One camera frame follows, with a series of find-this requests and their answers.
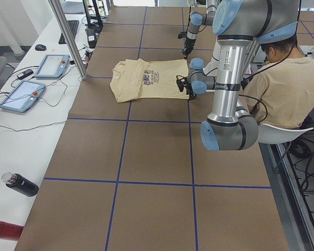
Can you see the black computer mouse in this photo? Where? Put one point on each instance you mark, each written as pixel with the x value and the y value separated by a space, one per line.
pixel 40 47

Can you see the black box device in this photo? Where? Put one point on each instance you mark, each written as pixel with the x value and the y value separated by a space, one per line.
pixel 91 37

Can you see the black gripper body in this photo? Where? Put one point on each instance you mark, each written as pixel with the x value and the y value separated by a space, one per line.
pixel 188 43
pixel 189 90

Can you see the beige long-sleeve printed shirt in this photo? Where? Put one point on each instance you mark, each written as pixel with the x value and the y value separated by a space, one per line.
pixel 136 79

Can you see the near blue teach pendant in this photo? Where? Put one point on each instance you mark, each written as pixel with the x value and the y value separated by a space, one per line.
pixel 23 96

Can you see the blue teach pendant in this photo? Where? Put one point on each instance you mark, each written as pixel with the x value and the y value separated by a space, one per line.
pixel 52 66
pixel 23 96

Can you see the black water bottle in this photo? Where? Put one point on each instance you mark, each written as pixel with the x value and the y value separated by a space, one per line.
pixel 20 184

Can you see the red bottle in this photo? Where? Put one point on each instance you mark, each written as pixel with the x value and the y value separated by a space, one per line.
pixel 10 231

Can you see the grey aluminium frame post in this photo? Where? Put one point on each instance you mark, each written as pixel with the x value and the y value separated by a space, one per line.
pixel 70 42

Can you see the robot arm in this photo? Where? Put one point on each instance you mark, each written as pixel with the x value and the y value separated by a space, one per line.
pixel 237 23
pixel 194 23

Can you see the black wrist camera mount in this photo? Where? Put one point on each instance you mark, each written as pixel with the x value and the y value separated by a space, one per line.
pixel 181 82

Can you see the far blue teach pendant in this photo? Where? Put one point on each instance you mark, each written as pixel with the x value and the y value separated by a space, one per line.
pixel 52 66

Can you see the person in beige shirt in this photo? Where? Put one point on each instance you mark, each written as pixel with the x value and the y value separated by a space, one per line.
pixel 283 93

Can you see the white plastic chair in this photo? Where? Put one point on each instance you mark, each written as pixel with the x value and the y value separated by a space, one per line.
pixel 269 134

